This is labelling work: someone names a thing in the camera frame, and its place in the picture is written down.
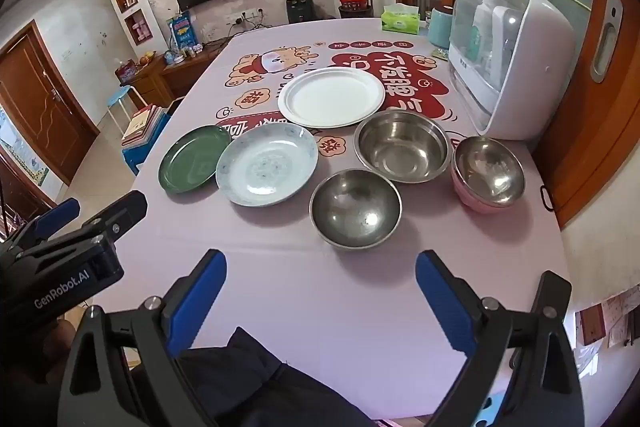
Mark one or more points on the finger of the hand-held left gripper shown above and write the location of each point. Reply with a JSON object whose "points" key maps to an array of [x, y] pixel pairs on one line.
{"points": [[57, 216], [122, 209]]}

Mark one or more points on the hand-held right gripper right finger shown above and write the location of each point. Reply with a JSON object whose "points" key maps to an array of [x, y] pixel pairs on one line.
{"points": [[445, 302]]}

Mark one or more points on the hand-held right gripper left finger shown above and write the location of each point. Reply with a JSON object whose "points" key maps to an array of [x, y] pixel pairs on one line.
{"points": [[200, 302]]}

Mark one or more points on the green plate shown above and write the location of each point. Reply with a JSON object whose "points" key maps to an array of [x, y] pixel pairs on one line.
{"points": [[190, 162]]}

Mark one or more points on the round steel bowl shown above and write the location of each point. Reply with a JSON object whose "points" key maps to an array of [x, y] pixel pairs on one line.
{"points": [[355, 207]]}

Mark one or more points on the pink bowl with steel liner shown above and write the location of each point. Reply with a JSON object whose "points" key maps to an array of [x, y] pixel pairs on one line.
{"points": [[487, 172]]}

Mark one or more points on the blue patterned white plate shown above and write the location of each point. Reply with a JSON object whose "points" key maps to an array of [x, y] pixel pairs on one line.
{"points": [[265, 167]]}

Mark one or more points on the large flat-bottomed steel bowl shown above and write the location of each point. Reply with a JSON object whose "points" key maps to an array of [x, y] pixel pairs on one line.
{"points": [[400, 147]]}

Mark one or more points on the white paper plate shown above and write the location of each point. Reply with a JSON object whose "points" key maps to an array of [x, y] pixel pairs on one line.
{"points": [[330, 99]]}

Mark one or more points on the blue plastic stool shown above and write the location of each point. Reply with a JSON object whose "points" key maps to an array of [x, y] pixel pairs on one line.
{"points": [[137, 157]]}

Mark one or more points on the stack of books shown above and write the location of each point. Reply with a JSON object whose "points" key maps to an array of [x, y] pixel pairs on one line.
{"points": [[145, 124]]}

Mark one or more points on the person's dark clothing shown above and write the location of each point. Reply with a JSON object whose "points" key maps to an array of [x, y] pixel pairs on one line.
{"points": [[260, 387]]}

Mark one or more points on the brown wooden door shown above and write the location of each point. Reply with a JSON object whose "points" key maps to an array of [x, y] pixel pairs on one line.
{"points": [[40, 102]]}

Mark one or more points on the white stool with blue seat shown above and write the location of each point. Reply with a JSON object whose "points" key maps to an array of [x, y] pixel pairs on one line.
{"points": [[120, 93]]}

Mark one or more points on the red tin box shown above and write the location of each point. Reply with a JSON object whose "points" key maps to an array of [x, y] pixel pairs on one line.
{"points": [[126, 71]]}

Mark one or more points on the wooden television cabinet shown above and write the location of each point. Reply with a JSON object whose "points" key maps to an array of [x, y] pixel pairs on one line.
{"points": [[170, 77]]}

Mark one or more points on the blue printed box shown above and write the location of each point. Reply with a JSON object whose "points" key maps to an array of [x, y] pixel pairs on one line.
{"points": [[181, 32]]}

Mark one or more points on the wooden framed glass door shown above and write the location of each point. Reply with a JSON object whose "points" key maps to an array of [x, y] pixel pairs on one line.
{"points": [[585, 147]]}

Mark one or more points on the white countertop sterilizer cabinet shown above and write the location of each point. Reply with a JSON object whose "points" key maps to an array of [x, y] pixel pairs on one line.
{"points": [[530, 72]]}

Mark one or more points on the patterned coaster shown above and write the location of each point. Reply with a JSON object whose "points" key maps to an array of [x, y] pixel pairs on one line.
{"points": [[441, 54]]}

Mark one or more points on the black air fryer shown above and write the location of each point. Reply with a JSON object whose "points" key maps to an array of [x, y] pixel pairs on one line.
{"points": [[300, 9]]}

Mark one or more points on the teal canister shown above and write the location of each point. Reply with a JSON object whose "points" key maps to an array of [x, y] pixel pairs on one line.
{"points": [[439, 29]]}

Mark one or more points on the green tissue box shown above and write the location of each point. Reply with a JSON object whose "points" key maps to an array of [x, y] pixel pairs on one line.
{"points": [[400, 21]]}

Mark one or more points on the red lidded container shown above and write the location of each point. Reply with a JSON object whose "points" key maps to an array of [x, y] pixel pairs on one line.
{"points": [[355, 7]]}

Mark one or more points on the white sliding door lock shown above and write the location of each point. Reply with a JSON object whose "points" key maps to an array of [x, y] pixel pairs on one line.
{"points": [[606, 37]]}

